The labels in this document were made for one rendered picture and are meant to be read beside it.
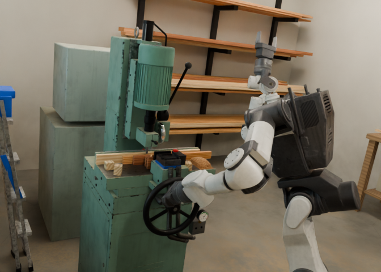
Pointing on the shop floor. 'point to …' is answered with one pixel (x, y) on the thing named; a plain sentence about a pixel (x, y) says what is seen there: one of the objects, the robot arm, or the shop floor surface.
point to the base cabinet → (125, 238)
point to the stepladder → (7, 169)
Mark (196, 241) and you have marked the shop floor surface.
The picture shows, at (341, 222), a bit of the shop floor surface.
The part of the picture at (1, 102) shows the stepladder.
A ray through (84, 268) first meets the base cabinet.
